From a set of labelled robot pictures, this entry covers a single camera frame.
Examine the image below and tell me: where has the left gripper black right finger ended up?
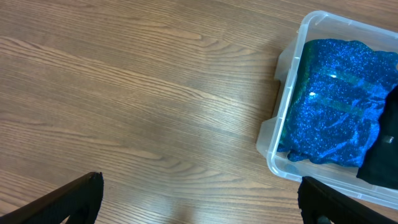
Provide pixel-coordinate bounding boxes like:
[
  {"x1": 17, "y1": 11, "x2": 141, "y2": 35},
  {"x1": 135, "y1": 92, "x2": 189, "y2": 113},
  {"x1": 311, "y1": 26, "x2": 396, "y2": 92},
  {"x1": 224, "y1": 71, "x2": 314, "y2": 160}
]
[{"x1": 298, "y1": 176, "x2": 397, "y2": 224}]

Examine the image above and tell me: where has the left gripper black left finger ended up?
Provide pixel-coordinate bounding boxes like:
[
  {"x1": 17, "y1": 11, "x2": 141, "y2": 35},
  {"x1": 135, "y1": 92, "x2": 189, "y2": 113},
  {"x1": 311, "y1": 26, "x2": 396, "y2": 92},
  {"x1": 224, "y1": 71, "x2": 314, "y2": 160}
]
[{"x1": 1, "y1": 172, "x2": 104, "y2": 224}]

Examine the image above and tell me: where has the small black garment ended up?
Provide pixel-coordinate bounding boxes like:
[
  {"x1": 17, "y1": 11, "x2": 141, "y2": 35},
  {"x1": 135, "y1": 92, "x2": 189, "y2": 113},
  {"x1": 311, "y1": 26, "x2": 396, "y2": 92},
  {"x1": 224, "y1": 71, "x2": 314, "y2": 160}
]
[{"x1": 356, "y1": 88, "x2": 397, "y2": 190}]

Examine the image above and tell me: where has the blue sequin cloth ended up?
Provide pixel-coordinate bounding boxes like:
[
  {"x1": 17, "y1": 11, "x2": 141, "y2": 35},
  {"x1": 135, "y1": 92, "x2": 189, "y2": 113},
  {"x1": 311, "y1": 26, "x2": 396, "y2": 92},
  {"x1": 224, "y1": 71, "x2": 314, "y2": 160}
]
[{"x1": 277, "y1": 39, "x2": 397, "y2": 167}]

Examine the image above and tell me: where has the clear plastic storage bin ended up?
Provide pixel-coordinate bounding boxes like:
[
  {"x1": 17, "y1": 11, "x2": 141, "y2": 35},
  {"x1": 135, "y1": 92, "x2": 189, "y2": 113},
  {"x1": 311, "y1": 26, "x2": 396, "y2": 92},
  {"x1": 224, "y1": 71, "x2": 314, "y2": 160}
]
[{"x1": 256, "y1": 11, "x2": 397, "y2": 209}]

